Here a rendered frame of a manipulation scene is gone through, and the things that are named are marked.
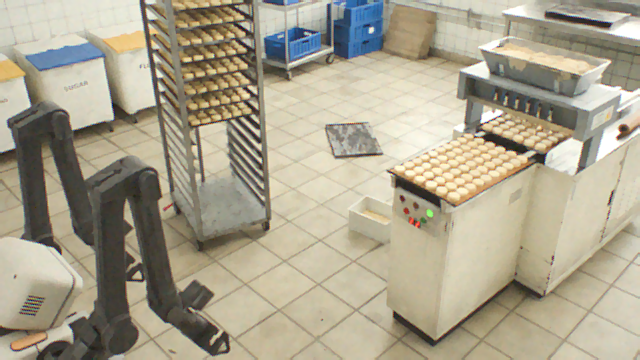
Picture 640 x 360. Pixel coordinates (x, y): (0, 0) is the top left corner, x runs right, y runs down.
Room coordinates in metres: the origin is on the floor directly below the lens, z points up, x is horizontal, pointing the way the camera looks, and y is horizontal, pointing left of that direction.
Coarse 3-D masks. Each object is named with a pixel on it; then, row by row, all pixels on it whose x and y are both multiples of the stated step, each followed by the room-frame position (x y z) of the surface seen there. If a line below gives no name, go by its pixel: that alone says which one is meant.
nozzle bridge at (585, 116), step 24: (480, 72) 2.84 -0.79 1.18; (456, 96) 2.87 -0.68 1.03; (480, 96) 2.83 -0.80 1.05; (504, 96) 2.75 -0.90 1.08; (552, 96) 2.51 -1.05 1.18; (576, 96) 2.51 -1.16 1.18; (600, 96) 2.51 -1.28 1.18; (528, 120) 2.58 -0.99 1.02; (552, 120) 2.53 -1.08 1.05; (576, 120) 2.46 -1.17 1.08; (600, 120) 2.43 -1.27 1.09
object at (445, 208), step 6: (630, 96) 3.20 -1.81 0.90; (636, 96) 3.24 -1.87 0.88; (624, 102) 3.12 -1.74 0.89; (630, 102) 3.19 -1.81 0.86; (528, 156) 2.43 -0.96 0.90; (534, 156) 2.47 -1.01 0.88; (540, 156) 2.51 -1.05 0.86; (492, 186) 2.24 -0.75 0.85; (444, 204) 2.01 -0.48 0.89; (444, 210) 2.01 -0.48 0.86; (450, 210) 2.03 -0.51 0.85
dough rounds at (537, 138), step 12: (504, 120) 2.81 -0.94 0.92; (516, 120) 2.80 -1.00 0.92; (504, 132) 2.65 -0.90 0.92; (516, 132) 2.66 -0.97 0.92; (528, 132) 2.66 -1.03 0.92; (540, 132) 2.66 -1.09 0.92; (552, 132) 2.68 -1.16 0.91; (528, 144) 2.53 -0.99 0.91; (540, 144) 2.51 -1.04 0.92; (552, 144) 2.55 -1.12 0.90
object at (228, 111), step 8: (168, 96) 3.27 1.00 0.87; (176, 104) 3.12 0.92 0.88; (232, 104) 3.12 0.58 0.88; (240, 104) 3.12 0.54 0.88; (200, 112) 3.00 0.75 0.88; (208, 112) 3.02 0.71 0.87; (216, 112) 3.00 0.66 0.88; (224, 112) 3.01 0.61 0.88; (232, 112) 3.02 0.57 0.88; (240, 112) 3.01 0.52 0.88; (248, 112) 3.02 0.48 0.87; (192, 120) 2.89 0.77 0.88; (200, 120) 2.93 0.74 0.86; (208, 120) 2.90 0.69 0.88
